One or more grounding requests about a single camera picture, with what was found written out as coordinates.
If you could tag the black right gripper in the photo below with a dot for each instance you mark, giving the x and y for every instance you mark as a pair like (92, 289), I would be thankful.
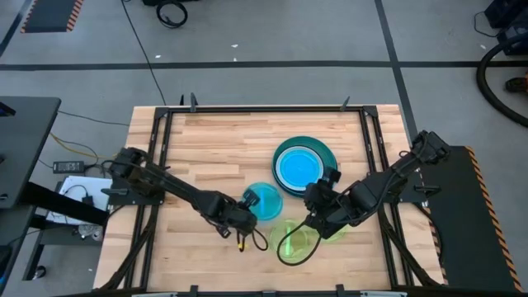
(319, 198)

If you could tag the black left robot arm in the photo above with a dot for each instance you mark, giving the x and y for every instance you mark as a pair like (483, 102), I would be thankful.
(177, 187)

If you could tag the small cyan translucent plate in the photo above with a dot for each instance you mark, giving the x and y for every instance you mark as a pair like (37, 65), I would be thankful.
(268, 206)
(299, 167)

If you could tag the small black adapter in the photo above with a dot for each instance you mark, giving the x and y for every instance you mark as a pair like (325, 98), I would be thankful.
(87, 201)

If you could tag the dark equipment case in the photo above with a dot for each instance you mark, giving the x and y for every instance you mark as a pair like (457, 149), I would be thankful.
(509, 12)

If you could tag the large hazard striped mat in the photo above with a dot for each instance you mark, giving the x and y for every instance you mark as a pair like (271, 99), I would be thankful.
(466, 227)

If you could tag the black desk leg frame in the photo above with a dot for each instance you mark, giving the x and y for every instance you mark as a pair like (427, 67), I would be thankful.
(16, 231)

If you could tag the black desk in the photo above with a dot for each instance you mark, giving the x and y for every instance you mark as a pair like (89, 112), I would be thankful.
(24, 144)

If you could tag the black power brick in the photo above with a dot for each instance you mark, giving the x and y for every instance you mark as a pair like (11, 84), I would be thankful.
(68, 167)

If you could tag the dark blue vacuum unit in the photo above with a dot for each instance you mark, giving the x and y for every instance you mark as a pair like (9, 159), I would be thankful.
(515, 41)

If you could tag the silver metal fittings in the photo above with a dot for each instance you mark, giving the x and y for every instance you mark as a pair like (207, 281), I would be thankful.
(86, 232)

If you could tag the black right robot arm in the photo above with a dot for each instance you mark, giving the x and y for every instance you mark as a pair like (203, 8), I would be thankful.
(371, 191)

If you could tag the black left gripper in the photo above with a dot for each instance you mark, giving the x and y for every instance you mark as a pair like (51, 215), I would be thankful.
(243, 218)

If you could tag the black box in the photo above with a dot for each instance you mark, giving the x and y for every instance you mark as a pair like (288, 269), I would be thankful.
(152, 2)

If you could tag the small green translucent plate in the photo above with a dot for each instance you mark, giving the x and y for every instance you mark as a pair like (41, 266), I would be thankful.
(293, 243)
(340, 234)

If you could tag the large teal plastic plate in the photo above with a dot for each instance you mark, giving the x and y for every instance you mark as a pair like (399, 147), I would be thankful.
(305, 140)

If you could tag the small hazard striped mat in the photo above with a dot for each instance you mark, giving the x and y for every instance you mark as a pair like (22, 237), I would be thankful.
(49, 14)

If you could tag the black caster wheel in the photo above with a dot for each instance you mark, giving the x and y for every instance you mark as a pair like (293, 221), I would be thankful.
(39, 272)

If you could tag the black desk support bar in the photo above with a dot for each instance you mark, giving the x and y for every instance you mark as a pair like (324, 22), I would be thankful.
(62, 202)

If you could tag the white paper sheet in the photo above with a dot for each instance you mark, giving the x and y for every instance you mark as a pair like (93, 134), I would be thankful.
(92, 185)

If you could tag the black aluminium table frame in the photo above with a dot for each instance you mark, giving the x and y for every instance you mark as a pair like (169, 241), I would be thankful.
(264, 109)

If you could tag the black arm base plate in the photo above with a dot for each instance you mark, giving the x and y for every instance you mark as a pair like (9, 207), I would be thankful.
(136, 199)
(374, 183)

